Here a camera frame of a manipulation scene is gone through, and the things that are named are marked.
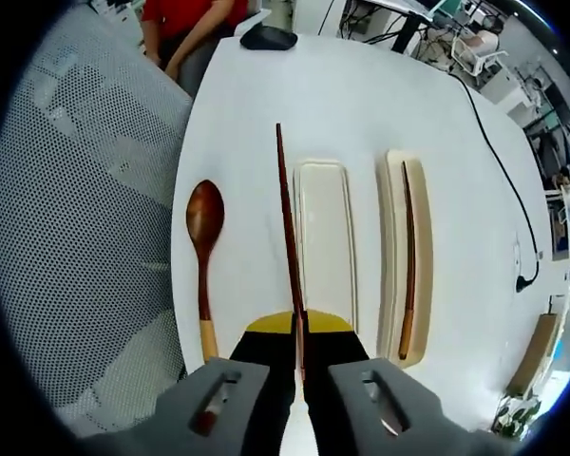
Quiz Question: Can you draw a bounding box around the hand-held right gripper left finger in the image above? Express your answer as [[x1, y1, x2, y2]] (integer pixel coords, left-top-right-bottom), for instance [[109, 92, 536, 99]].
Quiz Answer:
[[83, 311, 298, 456]]

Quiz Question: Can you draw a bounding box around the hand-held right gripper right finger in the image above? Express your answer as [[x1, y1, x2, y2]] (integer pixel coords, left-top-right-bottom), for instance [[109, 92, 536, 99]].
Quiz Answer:
[[303, 309, 509, 456]]

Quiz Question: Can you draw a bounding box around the beige cutlery case base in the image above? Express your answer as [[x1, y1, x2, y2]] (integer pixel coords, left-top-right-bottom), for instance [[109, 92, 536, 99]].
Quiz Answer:
[[375, 147, 433, 371]]

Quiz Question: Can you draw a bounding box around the brown wooden chopstick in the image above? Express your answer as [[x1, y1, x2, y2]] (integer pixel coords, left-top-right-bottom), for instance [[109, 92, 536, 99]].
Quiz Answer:
[[397, 160, 419, 361], [275, 122, 310, 382]]

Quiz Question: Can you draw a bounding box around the transparent cutlery case lid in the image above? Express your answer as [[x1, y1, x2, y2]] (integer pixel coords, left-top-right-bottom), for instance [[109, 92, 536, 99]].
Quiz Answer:
[[291, 158, 360, 334]]

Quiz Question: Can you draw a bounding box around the brown wooden spoon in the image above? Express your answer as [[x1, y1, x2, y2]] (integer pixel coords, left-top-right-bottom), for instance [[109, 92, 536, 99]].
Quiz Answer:
[[184, 179, 227, 363]]

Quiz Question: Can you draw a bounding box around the green potted plant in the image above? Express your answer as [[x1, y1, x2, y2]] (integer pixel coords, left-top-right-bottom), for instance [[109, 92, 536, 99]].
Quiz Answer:
[[492, 392, 543, 437]]

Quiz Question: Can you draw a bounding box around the brown cardboard box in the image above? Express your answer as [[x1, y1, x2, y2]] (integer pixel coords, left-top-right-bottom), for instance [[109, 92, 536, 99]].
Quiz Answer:
[[504, 312, 561, 399]]

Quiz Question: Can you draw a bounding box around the grey mesh office chair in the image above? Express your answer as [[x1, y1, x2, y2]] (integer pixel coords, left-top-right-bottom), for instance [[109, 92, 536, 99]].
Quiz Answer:
[[0, 3, 195, 439]]

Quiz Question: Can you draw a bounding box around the black computer mouse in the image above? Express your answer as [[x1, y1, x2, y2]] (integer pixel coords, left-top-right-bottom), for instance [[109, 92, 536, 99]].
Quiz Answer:
[[238, 25, 299, 52]]

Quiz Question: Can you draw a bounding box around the white office chair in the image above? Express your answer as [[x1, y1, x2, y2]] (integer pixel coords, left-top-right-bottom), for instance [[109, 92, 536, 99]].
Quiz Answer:
[[449, 28, 508, 76]]

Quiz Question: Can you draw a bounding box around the black power cable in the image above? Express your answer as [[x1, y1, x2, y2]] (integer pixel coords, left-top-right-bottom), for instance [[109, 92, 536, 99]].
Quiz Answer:
[[454, 74, 542, 293]]

